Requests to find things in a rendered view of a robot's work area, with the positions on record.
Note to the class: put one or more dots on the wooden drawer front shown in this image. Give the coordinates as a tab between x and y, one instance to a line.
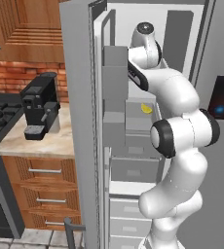
39	222
52	207
49	180

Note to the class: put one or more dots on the tall grey door bin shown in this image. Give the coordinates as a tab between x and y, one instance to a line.
114	81

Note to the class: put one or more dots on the grey fridge door with screen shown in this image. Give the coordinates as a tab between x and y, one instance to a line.
221	48

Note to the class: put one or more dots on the grey freezer rack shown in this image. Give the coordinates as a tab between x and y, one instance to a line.
138	121

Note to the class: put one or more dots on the dark grey freezer drawer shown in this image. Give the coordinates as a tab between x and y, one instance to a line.
133	170

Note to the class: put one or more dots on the yellow lemon wedge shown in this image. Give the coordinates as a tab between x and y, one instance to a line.
146	109

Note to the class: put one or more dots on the grey freezer door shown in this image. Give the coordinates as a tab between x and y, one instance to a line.
78	97

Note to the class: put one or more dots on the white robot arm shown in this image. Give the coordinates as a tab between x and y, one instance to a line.
179	90

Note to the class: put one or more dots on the short grey door bin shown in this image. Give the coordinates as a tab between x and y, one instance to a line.
114	131

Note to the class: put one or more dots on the light grey freezer drawer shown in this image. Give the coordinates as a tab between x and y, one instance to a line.
130	227
125	209
127	243

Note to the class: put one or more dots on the grey fridge freezer body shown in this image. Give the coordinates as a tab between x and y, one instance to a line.
179	35

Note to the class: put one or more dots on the black stove with hob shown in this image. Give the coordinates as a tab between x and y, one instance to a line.
0	116

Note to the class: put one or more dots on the wooden wall cupboard door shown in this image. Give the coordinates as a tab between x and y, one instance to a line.
32	32

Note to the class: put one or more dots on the black coffee machine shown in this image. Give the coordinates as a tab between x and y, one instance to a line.
39	103

